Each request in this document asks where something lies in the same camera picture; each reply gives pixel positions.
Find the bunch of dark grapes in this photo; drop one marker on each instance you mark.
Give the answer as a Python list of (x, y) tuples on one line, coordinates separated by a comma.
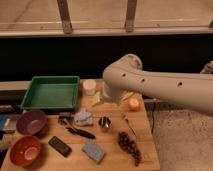
[(129, 146)]

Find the green plastic tray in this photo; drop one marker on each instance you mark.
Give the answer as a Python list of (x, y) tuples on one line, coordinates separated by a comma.
[(52, 93)]

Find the orange fruit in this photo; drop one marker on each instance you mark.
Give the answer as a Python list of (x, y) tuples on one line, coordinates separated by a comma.
[(134, 104)]

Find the red bowl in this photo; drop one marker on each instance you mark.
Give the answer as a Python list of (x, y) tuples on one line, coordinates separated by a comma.
[(25, 151)]

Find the purple bowl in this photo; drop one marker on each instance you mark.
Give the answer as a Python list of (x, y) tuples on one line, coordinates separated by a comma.
[(31, 122)]

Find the white cylindrical cup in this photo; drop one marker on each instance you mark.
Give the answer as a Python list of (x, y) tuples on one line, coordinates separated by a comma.
[(89, 87)]

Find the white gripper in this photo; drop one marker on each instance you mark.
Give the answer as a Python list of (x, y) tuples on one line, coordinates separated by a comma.
[(111, 94)]

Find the crumpled white cloth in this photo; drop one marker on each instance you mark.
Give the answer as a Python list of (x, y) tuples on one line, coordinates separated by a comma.
[(83, 118)]

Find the small metal cup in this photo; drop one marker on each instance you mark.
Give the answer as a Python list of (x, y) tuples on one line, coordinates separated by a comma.
[(104, 123)]

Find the black marker pen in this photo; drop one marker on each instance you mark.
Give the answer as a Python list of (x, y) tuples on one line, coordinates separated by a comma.
[(81, 133)]

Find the blue sponge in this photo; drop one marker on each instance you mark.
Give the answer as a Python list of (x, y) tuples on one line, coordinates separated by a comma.
[(93, 151)]

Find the metal fork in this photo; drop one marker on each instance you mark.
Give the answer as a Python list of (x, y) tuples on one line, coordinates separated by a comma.
[(125, 118)]

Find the small dark toy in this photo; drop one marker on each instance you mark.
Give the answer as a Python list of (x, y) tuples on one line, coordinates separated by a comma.
[(65, 118)]

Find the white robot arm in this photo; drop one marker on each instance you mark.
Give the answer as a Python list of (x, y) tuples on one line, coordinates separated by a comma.
[(193, 91)]

